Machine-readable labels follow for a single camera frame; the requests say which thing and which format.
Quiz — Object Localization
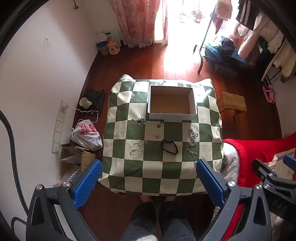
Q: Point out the black hose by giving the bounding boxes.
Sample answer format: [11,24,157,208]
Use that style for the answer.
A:
[0,110,31,233]

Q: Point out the wooden stool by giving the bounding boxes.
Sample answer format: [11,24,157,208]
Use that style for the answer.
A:
[218,92,247,121]

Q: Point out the clothes rack with clothes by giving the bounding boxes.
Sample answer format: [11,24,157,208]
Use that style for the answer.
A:
[231,0,296,78]

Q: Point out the black bag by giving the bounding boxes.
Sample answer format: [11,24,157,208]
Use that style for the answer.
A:
[83,89,106,112]

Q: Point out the grey patterned bedsheet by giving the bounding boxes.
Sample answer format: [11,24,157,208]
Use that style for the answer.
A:
[221,142,242,186]

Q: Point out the clear plastic wrap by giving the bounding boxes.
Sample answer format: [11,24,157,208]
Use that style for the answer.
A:
[60,170,82,186]

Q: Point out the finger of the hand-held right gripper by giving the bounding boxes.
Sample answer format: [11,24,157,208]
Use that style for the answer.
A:
[252,158,278,186]
[283,153,296,173]

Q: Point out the white cardboard box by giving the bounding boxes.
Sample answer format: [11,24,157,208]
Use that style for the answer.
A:
[147,85,198,120]

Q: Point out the pink hanging cloth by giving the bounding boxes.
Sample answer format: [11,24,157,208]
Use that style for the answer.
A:
[209,0,232,34]

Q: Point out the grey fuzzy pants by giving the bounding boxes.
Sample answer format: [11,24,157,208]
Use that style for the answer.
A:
[120,218,197,241]

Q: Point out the blue clothes pile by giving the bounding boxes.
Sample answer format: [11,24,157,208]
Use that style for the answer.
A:
[204,36,250,68]

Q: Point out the white bathroom scale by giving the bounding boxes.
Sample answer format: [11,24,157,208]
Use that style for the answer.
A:
[103,29,123,47]

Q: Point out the black bracelet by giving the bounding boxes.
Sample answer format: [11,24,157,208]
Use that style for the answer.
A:
[161,139,179,155]

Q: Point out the red blanket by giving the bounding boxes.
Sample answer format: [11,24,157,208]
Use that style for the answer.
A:
[209,133,296,241]

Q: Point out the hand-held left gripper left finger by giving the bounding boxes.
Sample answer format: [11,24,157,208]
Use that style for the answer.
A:
[26,159,102,241]

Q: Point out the green white checkered cloth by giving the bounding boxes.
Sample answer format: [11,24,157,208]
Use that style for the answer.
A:
[98,74,224,197]

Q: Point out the brown cardboard box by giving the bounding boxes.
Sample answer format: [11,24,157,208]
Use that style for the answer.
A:
[53,143,97,188]

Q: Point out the thin silver pendant necklace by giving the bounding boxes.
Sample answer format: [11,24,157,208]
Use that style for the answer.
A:
[130,139,151,156]

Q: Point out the blue-lidded plastic container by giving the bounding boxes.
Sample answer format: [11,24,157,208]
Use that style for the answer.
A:
[97,41,109,56]

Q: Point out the white red printed plastic bag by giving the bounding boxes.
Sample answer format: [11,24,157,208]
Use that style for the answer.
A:
[69,119,103,151]

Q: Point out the pink hangers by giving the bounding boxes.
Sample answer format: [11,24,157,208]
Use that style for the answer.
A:
[262,84,276,104]

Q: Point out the pink floral curtain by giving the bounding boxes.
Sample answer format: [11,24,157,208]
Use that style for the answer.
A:
[109,0,170,49]

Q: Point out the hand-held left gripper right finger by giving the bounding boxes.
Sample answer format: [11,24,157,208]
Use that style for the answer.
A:
[196,159,272,241]

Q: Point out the potted plants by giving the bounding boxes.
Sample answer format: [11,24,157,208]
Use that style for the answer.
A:
[178,9,206,24]

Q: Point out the metal clothes rack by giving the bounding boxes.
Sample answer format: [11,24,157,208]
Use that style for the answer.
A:
[194,13,218,75]

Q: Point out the white power strip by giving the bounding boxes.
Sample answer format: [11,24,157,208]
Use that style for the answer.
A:
[52,100,69,155]

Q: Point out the white crumpled bag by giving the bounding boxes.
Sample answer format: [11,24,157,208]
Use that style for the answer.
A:
[95,31,107,43]

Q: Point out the thick silver chain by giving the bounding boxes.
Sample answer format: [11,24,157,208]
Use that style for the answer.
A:
[188,127,199,146]

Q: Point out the silver chain bracelet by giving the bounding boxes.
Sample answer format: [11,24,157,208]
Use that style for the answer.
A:
[187,149,199,164]

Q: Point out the orange detergent bottle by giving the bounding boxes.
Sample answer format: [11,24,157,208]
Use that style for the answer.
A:
[107,39,121,56]

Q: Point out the grey storage box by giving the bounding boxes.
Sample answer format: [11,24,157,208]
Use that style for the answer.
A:
[213,62,238,78]

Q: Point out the white charger cable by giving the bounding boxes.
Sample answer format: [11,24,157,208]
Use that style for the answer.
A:
[69,106,100,124]

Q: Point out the white printed paper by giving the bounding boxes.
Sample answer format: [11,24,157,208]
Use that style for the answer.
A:
[266,148,296,182]

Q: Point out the black fuzzy slipper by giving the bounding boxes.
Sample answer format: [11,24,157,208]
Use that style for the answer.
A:
[159,200,187,224]
[130,201,158,224]

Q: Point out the white mug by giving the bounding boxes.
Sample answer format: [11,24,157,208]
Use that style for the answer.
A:
[79,97,92,109]

